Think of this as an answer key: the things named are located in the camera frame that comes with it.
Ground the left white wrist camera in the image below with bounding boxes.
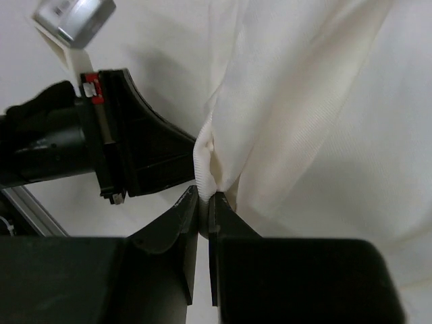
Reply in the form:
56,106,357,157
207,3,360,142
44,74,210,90
31,0,116,95

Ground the aluminium front table rail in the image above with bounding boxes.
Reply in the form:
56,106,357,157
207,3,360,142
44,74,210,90
1,186,68,237

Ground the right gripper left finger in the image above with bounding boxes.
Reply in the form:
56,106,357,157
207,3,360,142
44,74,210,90
1,186,198,323

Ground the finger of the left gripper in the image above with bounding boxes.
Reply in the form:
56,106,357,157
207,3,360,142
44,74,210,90
101,69,195,197

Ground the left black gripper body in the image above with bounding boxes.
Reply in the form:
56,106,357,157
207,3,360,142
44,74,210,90
1,72,126,205

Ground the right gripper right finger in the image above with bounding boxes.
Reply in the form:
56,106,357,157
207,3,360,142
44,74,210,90
208,193,406,323

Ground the white pleated skirt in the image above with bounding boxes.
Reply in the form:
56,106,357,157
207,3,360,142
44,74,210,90
194,1,431,323

